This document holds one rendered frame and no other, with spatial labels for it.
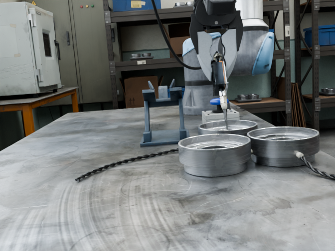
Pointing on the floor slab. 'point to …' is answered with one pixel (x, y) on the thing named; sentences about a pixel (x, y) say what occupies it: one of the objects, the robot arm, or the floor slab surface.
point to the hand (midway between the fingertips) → (218, 73)
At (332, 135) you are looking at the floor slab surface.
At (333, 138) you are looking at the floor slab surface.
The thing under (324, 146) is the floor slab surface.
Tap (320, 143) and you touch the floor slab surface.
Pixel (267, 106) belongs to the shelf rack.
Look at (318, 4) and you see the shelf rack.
